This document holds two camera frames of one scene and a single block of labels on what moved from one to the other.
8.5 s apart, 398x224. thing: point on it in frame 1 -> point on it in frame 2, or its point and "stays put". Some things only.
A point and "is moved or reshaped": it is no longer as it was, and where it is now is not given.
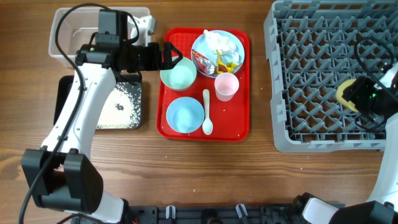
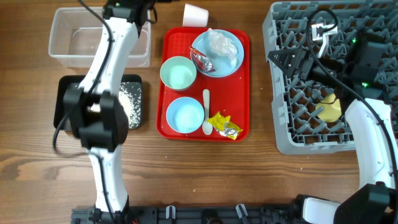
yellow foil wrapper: (224, 67) -> (222, 125)
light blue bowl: (185, 115) stays put
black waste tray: (132, 84) stays put
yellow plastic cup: (342, 100) is moved or reshaped
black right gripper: (357, 89) -> (302, 62)
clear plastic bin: (76, 27) stays put
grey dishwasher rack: (313, 48) stays put
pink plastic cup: (226, 84) -> (194, 16)
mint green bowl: (181, 76) stays put
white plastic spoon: (207, 127) stays put
